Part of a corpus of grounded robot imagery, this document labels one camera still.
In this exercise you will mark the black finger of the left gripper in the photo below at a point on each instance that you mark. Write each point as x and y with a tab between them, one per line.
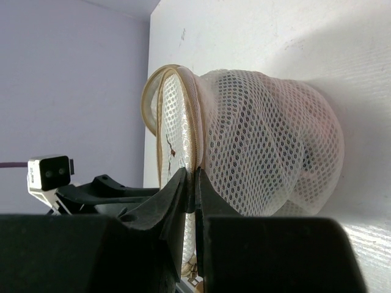
101	196

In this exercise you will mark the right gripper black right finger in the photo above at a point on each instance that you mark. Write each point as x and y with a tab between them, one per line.
270	254

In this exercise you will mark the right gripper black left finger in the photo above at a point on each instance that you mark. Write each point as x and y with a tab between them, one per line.
135	251

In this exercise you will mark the white mesh laundry bag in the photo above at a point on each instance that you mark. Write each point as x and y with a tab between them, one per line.
268	146

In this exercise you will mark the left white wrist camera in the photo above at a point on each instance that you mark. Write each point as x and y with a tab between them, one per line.
45	174

